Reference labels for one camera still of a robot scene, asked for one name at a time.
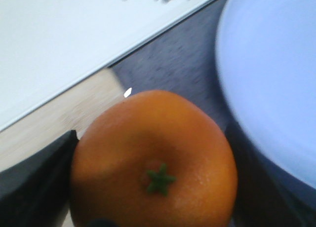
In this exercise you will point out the white tray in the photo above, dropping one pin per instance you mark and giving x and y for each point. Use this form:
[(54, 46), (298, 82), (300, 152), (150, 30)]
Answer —
[(47, 46)]

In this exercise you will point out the light blue plate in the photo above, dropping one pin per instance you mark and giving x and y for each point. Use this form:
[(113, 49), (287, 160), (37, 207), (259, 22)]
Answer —
[(266, 56)]

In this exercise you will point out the orange mandarin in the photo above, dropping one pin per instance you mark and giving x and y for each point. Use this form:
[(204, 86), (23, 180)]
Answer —
[(153, 160)]

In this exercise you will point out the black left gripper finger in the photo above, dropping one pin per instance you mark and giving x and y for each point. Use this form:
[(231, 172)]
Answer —
[(34, 192)]

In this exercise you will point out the wooden cutting board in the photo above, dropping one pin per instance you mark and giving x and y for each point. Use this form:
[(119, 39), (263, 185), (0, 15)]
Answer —
[(74, 109)]

